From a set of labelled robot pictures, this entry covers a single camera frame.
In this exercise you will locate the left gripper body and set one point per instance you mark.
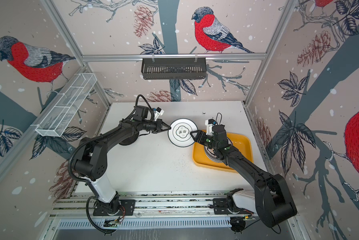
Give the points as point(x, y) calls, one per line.
point(156, 126)

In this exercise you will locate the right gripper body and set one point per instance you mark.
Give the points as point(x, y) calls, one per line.
point(209, 140)

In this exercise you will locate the white plate grey emblem front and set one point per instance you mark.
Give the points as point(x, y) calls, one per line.
point(180, 132)

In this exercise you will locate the yellow plastic bin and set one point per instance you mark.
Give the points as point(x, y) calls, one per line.
point(241, 142)

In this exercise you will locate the small black plate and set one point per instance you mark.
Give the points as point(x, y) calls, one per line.
point(129, 140)

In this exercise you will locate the orange sunburst plate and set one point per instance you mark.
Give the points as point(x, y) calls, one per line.
point(211, 155)

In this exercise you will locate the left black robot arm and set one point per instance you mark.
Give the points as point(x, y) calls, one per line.
point(89, 161)

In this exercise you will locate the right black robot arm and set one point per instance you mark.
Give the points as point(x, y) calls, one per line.
point(273, 201)

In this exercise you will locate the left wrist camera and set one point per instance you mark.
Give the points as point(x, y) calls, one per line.
point(157, 113)

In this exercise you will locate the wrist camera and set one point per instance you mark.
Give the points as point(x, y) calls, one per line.
point(157, 113)
point(209, 125)

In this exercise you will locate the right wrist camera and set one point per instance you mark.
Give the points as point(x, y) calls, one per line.
point(209, 125)

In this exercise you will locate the black wire wall basket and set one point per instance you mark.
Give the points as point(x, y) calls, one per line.
point(174, 69)

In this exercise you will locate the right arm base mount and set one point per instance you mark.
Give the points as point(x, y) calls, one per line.
point(225, 206)

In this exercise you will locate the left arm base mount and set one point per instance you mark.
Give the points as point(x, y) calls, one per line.
point(116, 208)

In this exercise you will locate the white mesh wall shelf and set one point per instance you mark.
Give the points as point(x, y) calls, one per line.
point(61, 114)

